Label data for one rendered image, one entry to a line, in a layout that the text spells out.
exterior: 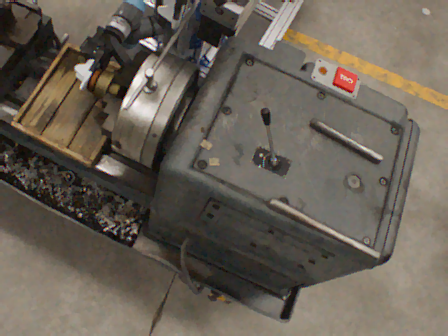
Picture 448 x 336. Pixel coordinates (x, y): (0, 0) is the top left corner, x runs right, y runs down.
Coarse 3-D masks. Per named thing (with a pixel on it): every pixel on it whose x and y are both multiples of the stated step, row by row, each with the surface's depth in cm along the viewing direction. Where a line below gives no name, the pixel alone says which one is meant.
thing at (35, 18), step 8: (16, 0) 156; (24, 0) 156; (16, 8) 154; (24, 8) 156; (32, 8) 156; (40, 8) 156; (24, 16) 153; (32, 16) 154; (40, 16) 155; (40, 24) 157; (0, 48) 147; (16, 48) 148; (0, 56) 146; (8, 56) 146; (16, 56) 151; (0, 64) 144; (8, 64) 148; (0, 72) 144
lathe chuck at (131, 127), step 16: (144, 64) 117; (160, 64) 118; (176, 64) 120; (160, 80) 116; (128, 96) 115; (144, 96) 114; (160, 96) 114; (128, 112) 115; (144, 112) 114; (128, 128) 117; (144, 128) 115; (112, 144) 125; (128, 144) 120
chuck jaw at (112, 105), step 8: (104, 96) 127; (112, 96) 128; (104, 104) 128; (112, 104) 126; (120, 104) 127; (104, 112) 125; (112, 112) 125; (112, 120) 124; (104, 128) 123; (112, 128) 123; (120, 144) 123
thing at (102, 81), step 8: (96, 72) 129; (104, 72) 129; (112, 72) 130; (88, 80) 129; (96, 80) 128; (104, 80) 128; (88, 88) 130; (96, 88) 128; (104, 88) 127; (112, 88) 128; (120, 88) 134; (96, 96) 131; (120, 96) 133
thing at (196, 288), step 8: (192, 232) 142; (184, 240) 142; (184, 248) 141; (184, 256) 143; (184, 264) 146; (184, 272) 148; (184, 280) 204; (192, 288) 154; (200, 288) 163; (208, 288) 181; (208, 296) 211; (216, 296) 174; (224, 296) 182
